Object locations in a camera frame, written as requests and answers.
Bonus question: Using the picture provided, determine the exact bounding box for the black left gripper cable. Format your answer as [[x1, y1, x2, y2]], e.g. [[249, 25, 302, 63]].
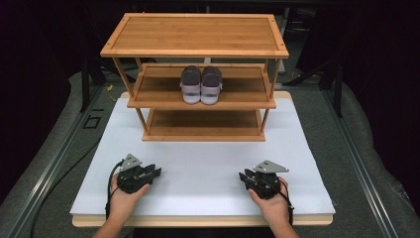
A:
[[104, 160, 125, 220]]

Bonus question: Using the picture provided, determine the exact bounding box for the white table sheet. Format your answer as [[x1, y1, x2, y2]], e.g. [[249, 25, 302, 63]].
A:
[[69, 97, 336, 217]]

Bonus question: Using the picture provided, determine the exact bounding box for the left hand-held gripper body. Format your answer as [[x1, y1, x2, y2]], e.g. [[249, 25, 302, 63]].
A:
[[116, 153, 154, 194]]

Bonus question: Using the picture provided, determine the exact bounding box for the pair of grey shoes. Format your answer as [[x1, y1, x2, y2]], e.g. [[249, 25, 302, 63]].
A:
[[200, 65, 224, 106]]

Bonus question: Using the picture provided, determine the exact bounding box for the person's right hand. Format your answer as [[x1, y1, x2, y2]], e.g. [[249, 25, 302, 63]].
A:
[[248, 177, 291, 222]]

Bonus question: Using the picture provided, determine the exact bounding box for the black metal stand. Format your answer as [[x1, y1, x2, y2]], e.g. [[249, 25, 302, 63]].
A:
[[332, 62, 344, 117], [81, 59, 91, 113]]

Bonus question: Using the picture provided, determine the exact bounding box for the black floor cable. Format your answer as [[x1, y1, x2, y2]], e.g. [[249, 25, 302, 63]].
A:
[[30, 140, 102, 238]]

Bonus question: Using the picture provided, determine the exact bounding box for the person's left hand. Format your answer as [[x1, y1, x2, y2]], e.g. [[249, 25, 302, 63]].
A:
[[108, 173, 151, 217]]

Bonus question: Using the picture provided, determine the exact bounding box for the aluminium rail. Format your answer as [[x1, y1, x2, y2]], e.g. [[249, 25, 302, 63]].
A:
[[321, 88, 402, 238], [0, 86, 107, 238]]

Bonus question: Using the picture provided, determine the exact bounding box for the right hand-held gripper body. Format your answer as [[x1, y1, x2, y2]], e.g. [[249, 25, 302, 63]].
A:
[[248, 160, 289, 200]]

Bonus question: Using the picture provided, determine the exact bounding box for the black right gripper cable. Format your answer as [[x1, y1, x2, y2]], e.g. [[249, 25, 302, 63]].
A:
[[278, 178, 295, 226]]

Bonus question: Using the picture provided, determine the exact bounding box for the wooden shoe rack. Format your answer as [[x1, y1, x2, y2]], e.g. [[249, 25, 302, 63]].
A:
[[99, 12, 290, 143]]

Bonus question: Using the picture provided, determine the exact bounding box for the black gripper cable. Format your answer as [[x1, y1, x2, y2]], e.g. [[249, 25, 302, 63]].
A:
[[278, 178, 295, 226], [104, 160, 125, 220]]

